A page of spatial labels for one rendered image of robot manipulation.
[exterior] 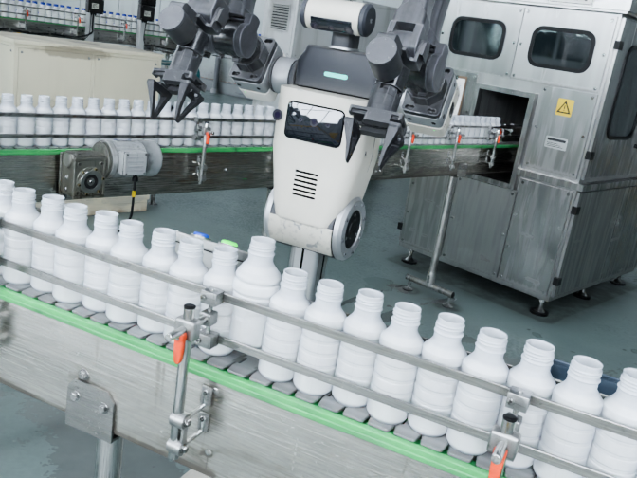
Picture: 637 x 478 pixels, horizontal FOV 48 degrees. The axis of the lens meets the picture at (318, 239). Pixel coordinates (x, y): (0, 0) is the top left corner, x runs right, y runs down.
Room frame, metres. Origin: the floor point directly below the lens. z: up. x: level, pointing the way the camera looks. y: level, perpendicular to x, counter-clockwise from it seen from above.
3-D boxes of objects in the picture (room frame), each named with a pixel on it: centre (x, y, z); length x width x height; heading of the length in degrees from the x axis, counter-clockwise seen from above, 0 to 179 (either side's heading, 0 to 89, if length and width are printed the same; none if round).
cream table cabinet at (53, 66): (5.09, 1.91, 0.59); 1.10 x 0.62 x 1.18; 139
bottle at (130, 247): (1.09, 0.30, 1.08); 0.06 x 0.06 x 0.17
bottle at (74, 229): (1.14, 0.40, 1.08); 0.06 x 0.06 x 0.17
